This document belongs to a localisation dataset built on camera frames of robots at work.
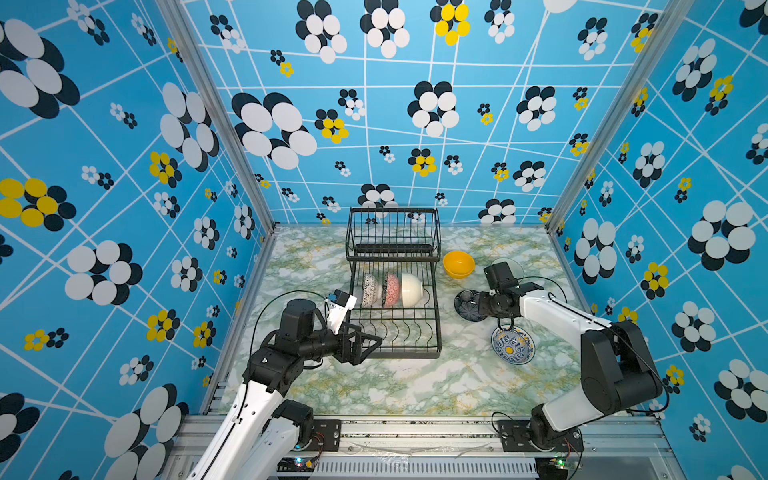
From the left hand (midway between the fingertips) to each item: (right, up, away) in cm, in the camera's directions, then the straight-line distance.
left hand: (373, 334), depth 70 cm
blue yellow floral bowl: (+41, -8, +17) cm, 45 cm away
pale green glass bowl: (+47, +14, +32) cm, 58 cm away
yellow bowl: (+28, +15, +35) cm, 47 cm away
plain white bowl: (+11, +8, +21) cm, 25 cm away
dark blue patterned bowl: (+29, +2, +26) cm, 39 cm away
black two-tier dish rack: (+6, +24, +41) cm, 48 cm away
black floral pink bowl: (+5, +8, +19) cm, 21 cm away
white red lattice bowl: (-2, +8, +20) cm, 22 cm away
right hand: (+36, +3, +23) cm, 42 cm away
